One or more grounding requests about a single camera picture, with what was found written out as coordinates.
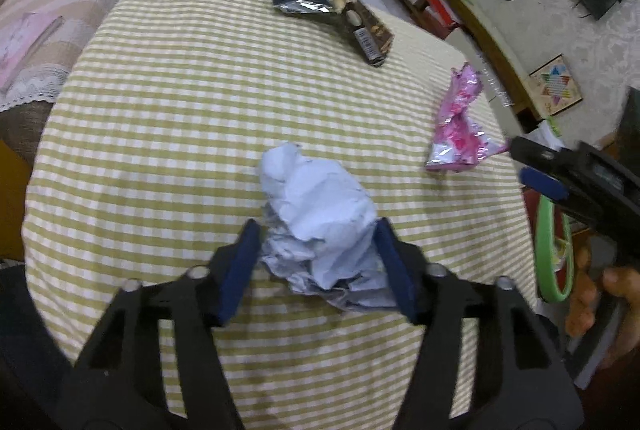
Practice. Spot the star checkers game board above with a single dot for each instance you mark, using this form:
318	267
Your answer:
556	85

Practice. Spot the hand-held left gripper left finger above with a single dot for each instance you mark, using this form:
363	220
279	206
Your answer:
240	270

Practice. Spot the dark brown chocolate wrapper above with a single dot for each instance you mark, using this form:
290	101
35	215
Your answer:
367	35

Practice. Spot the pink foil wrapper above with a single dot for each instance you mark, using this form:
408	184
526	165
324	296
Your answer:
457	145

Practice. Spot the clear plastic pack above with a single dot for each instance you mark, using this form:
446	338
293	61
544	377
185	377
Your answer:
495	90

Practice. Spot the pale blue paper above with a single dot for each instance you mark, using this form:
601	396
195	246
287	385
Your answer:
320	210

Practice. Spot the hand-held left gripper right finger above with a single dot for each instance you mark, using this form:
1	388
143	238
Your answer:
395	270

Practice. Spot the yellow checkered tablecloth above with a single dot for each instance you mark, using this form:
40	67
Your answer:
175	110

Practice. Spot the person's right hand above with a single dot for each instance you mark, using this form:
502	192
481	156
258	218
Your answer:
580	300

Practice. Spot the wooden cream tv stand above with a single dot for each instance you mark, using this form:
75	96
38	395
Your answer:
475	25

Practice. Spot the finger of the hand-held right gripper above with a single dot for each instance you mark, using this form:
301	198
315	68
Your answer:
537	153
542	182

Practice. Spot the red box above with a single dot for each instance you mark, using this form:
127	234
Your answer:
440	7

